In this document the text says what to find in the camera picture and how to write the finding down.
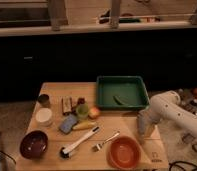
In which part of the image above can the small dark red fruit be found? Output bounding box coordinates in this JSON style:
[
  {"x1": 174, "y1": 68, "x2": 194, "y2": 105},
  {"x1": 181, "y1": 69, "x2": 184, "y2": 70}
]
[{"x1": 77, "y1": 97, "x2": 85, "y2": 105}]

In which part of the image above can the orange bowl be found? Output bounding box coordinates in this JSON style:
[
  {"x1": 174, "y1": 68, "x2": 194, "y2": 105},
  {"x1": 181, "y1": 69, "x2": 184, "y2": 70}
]
[{"x1": 107, "y1": 136, "x2": 141, "y2": 170}]

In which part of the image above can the green plastic tray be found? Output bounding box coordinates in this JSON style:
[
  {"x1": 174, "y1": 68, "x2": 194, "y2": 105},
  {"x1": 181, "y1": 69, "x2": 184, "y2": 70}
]
[{"x1": 96, "y1": 76, "x2": 149, "y2": 111}]

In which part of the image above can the green pickle in tray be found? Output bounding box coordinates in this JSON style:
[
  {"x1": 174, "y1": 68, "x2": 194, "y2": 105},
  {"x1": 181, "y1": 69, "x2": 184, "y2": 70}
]
[{"x1": 113, "y1": 95, "x2": 125, "y2": 105}]

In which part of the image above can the red yellow apple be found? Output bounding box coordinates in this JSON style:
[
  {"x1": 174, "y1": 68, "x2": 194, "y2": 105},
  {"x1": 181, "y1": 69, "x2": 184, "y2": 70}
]
[{"x1": 88, "y1": 107, "x2": 100, "y2": 119}]

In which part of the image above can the black cable on floor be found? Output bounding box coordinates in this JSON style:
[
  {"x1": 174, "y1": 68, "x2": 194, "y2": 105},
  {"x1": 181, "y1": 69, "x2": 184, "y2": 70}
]
[{"x1": 167, "y1": 160, "x2": 197, "y2": 171}]

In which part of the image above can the white handled dish brush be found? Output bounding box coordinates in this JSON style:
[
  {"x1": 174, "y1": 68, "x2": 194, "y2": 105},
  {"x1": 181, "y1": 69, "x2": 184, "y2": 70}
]
[{"x1": 60, "y1": 126, "x2": 99, "y2": 158}]

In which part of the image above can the white round container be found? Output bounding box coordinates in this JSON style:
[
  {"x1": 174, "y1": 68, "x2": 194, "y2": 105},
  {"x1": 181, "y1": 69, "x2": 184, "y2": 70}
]
[{"x1": 35, "y1": 108, "x2": 53, "y2": 126}]

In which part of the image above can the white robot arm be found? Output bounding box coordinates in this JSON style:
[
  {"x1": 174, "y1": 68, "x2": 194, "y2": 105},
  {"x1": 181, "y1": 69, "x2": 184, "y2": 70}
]
[{"x1": 137, "y1": 91, "x2": 197, "y2": 139}]

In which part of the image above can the green plastic cup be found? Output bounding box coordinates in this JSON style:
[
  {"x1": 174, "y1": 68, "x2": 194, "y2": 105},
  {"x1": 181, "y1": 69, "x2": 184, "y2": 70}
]
[{"x1": 76, "y1": 104, "x2": 89, "y2": 120}]

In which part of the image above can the blue sponge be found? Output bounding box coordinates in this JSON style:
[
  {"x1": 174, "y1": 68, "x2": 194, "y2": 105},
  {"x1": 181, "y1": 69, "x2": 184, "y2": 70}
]
[{"x1": 59, "y1": 114, "x2": 78, "y2": 134}]

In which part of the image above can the purple bowl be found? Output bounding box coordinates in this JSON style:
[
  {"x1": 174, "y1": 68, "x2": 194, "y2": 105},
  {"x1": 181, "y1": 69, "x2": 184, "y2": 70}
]
[{"x1": 20, "y1": 130, "x2": 48, "y2": 159}]

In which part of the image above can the silver fork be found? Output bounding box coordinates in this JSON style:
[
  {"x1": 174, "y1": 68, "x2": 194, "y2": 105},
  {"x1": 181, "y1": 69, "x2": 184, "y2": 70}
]
[{"x1": 92, "y1": 131, "x2": 120, "y2": 152}]

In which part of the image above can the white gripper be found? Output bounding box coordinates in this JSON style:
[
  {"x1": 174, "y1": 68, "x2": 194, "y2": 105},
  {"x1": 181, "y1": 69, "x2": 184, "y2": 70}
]
[{"x1": 137, "y1": 108, "x2": 159, "y2": 140}]

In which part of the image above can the small metal can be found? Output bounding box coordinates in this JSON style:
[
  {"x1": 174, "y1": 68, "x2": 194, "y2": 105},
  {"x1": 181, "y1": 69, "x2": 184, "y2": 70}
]
[{"x1": 37, "y1": 94, "x2": 51, "y2": 108}]

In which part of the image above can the brown chocolate bar block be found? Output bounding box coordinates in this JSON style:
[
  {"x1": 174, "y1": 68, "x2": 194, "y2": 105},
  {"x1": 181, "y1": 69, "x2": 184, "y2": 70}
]
[{"x1": 62, "y1": 97, "x2": 72, "y2": 115}]

